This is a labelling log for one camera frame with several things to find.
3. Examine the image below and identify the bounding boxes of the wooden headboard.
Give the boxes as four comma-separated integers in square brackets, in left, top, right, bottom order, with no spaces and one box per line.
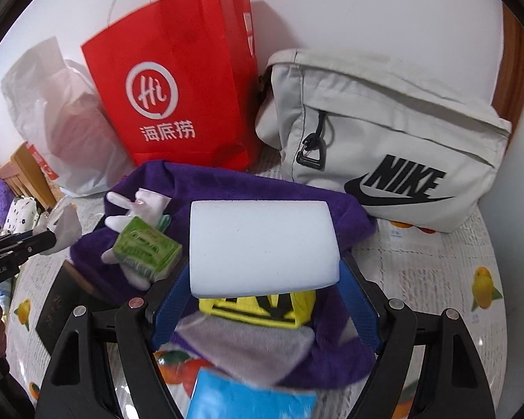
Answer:
[0,142,59,214]

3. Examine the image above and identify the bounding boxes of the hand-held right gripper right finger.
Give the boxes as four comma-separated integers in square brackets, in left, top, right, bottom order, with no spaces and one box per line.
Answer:
[338,257,496,419]

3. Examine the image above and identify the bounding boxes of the person's left forearm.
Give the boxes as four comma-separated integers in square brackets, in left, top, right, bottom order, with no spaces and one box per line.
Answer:
[0,353,38,419]

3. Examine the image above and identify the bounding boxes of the white sponge block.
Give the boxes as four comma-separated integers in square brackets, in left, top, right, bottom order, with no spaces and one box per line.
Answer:
[189,200,341,296]

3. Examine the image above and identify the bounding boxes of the dark green box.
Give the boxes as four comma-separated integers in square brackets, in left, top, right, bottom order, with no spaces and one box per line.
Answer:
[35,262,114,356]

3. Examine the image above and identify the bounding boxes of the yellow and black pouch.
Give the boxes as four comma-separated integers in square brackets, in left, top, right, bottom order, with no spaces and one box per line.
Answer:
[198,290,317,330]

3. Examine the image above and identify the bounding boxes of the fruit print bedsheet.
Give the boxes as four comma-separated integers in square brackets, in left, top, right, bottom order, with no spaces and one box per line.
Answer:
[0,146,507,419]

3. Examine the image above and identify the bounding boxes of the white plastic bag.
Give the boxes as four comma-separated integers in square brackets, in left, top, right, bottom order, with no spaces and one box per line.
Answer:
[1,37,136,197]

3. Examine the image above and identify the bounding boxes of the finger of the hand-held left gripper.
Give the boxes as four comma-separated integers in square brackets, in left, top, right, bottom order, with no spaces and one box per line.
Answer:
[0,229,58,263]

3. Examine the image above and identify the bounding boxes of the blue tissue packet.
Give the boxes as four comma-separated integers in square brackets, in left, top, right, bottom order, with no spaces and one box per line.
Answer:
[187,367,317,419]

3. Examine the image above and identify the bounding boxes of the white spotted pillow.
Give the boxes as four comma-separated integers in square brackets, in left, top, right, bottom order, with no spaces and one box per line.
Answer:
[4,196,42,234]

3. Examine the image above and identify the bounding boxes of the red paper bag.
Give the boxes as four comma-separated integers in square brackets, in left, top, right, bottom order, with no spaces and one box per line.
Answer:
[81,0,260,172]

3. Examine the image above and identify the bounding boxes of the brown wooden door frame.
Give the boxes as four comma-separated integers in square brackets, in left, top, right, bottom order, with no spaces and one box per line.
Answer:
[491,0,524,123]

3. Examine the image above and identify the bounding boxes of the purple towel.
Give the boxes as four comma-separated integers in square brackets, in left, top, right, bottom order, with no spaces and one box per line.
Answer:
[70,161,378,389]

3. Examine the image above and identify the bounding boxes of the green tissue packet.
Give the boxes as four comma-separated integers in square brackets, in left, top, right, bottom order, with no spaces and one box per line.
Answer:
[115,217,183,284]

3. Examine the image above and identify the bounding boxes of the grey waist bag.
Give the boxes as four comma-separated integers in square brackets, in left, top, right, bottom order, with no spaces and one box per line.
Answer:
[254,48,514,233]

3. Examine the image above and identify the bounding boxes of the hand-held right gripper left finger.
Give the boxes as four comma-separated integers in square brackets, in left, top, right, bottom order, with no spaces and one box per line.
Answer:
[35,255,191,419]

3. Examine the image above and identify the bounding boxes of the grey cloth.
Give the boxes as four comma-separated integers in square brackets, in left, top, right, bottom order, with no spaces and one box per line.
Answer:
[175,314,315,387]

